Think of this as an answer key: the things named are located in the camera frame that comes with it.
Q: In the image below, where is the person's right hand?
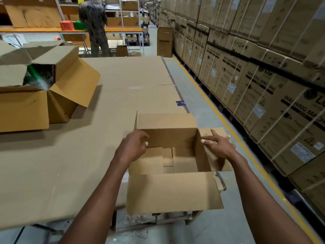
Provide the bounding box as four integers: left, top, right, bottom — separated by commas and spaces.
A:
200, 128, 245, 162

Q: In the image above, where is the person's left hand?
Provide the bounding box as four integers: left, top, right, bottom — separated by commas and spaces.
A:
114, 129, 150, 165

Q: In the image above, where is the small pale cardboard box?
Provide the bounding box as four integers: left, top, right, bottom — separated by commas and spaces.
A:
126, 111, 235, 215

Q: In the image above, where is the large yellow cardboard box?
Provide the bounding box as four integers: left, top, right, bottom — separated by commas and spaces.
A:
0, 58, 101, 133

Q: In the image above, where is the green white CM-1 box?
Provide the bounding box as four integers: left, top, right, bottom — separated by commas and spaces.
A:
0, 40, 80, 91

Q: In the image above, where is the person's left forearm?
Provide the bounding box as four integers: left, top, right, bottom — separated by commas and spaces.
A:
58, 157, 133, 244

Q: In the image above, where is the person's right forearm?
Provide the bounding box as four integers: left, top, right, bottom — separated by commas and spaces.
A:
228, 153, 313, 244

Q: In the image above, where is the leaning brown cardboard sheet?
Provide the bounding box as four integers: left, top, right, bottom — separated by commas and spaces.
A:
1, 0, 63, 28

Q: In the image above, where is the small brown floor box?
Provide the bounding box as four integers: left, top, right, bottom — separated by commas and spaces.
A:
115, 45, 129, 58

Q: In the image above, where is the tall brown carton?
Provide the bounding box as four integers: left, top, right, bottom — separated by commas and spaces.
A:
157, 26, 175, 58

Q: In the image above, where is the orange top metal shelf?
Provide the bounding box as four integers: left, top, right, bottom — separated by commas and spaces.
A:
0, 0, 145, 57

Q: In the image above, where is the red cube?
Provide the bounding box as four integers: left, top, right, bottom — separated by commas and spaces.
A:
60, 20, 75, 31

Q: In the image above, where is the wall of strapped appliance cartons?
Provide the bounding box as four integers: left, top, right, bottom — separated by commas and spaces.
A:
146, 0, 325, 223

